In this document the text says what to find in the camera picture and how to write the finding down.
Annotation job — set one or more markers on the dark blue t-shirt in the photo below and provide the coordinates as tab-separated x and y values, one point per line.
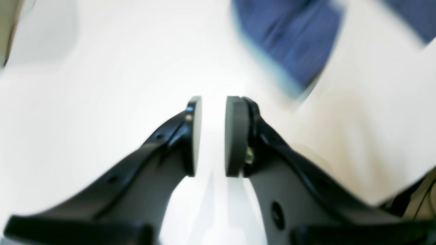
304	42

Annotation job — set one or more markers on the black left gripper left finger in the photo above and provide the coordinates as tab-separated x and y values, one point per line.
127	204

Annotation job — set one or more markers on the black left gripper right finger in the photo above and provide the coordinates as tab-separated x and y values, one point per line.
300	203

